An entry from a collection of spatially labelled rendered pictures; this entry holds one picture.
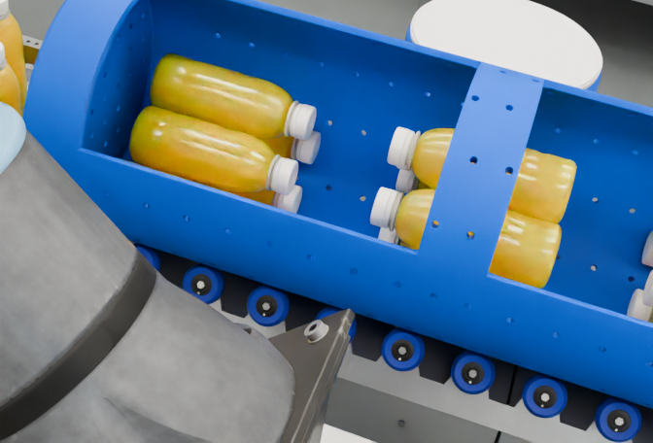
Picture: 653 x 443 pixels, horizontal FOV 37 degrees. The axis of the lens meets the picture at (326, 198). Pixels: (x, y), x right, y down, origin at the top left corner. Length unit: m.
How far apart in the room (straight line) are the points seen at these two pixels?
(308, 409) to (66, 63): 0.57
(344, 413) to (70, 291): 0.68
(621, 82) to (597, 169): 2.42
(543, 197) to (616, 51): 2.79
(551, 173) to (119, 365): 0.60
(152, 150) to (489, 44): 0.55
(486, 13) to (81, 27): 0.70
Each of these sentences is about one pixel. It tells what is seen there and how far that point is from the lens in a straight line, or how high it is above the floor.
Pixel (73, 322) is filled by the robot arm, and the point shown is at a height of 1.40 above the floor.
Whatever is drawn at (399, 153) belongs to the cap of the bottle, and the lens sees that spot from 0.97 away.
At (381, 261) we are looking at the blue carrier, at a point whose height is 1.11.
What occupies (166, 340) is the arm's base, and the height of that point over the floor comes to 1.38.
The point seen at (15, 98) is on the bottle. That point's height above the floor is 1.02.
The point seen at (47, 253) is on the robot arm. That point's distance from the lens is 0.42.
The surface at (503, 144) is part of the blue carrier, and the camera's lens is 0.88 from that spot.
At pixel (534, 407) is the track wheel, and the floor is 0.96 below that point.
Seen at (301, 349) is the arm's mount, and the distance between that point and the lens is 0.51.
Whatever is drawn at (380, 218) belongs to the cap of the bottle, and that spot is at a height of 1.10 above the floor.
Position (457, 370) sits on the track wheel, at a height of 0.97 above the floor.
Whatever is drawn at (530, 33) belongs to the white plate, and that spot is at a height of 1.04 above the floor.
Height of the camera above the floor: 1.71
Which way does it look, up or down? 40 degrees down
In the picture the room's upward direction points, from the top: 9 degrees clockwise
